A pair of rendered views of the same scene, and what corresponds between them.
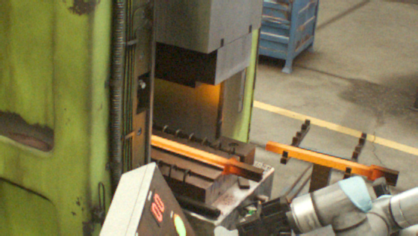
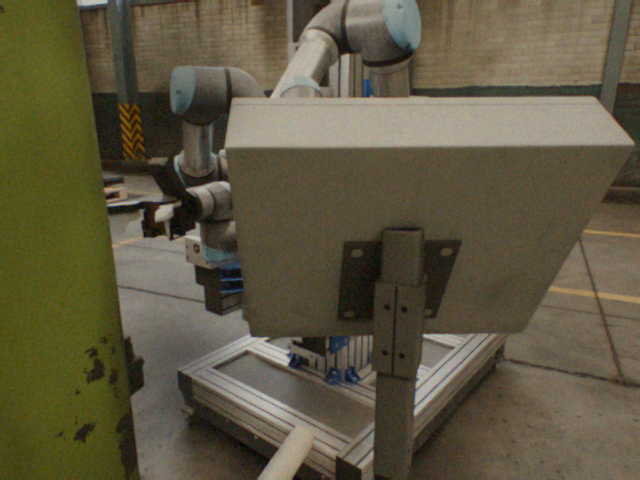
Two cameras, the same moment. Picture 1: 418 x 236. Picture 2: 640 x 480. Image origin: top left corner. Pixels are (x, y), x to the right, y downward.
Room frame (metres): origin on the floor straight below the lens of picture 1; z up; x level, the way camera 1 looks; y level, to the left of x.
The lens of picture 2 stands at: (1.16, 0.53, 1.19)
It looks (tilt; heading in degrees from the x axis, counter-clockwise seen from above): 16 degrees down; 264
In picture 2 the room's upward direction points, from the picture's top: straight up
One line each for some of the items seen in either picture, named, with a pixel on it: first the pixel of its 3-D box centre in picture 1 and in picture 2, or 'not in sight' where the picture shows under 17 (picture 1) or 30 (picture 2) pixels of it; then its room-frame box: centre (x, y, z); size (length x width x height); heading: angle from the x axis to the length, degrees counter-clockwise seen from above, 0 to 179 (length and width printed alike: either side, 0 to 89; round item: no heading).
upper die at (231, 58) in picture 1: (164, 40); not in sight; (1.65, 0.08, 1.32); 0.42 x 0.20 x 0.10; 61
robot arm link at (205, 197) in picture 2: (410, 229); (193, 204); (1.32, -0.58, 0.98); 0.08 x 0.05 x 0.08; 151
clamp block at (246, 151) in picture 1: (232, 154); not in sight; (1.73, -0.14, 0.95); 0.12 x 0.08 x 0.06; 61
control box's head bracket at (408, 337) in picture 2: not in sight; (393, 294); (1.02, 0.06, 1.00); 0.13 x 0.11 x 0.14; 151
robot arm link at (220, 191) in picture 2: not in sight; (213, 200); (1.28, -0.65, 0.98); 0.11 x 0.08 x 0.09; 61
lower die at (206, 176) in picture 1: (158, 159); not in sight; (1.65, 0.08, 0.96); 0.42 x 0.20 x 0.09; 61
